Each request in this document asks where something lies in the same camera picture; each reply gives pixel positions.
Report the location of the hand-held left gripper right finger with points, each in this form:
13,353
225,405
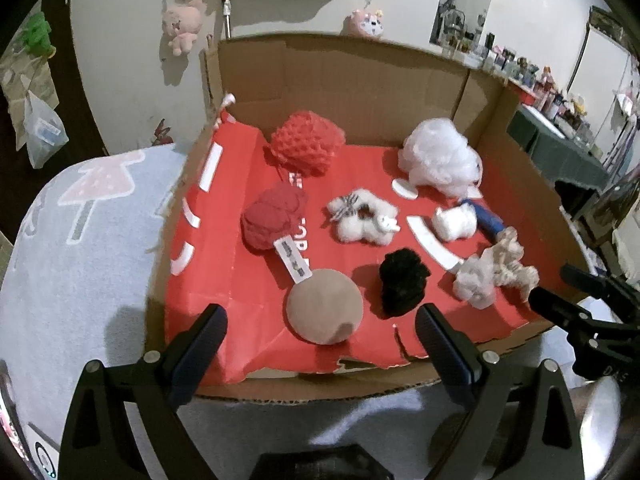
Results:
440,345

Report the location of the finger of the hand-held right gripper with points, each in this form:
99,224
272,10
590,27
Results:
560,310
600,285

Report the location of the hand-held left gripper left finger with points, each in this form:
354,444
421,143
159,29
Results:
200,345

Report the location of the cardboard box with red print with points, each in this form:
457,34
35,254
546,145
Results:
240,340

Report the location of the white crinkled scrunchie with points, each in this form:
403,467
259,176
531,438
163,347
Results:
472,282
452,224

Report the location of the black scrunchie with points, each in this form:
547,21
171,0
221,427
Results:
402,280

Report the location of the cream crochet scrunchie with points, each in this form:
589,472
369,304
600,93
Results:
507,255

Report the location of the blue soft roll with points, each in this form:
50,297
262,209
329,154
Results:
487,217

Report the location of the beige powder puff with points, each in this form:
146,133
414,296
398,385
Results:
322,305

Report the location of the white fluffy scrunchie with bow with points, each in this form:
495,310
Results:
360,227

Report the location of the red knit scrunchie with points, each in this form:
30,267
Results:
270,212

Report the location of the white bath loofah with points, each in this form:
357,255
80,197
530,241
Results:
440,160

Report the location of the coral foam net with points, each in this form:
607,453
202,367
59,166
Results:
305,142

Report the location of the desk with green cloth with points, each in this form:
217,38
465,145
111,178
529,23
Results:
555,150

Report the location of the row of desk trinkets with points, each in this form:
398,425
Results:
545,95

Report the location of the white wardrobe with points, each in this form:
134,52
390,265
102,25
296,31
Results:
600,70

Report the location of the clear plastic bag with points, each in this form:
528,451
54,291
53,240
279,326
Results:
42,132

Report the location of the dark wooden door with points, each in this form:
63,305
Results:
75,100

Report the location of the pink plush toy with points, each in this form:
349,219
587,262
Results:
182,22

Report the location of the pink plush with white face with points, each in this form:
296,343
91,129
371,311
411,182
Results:
367,24

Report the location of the red tipped white tool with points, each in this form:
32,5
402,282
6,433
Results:
227,15

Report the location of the green plush toy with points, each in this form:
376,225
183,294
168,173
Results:
37,35

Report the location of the wall mirror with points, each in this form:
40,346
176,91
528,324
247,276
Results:
460,15

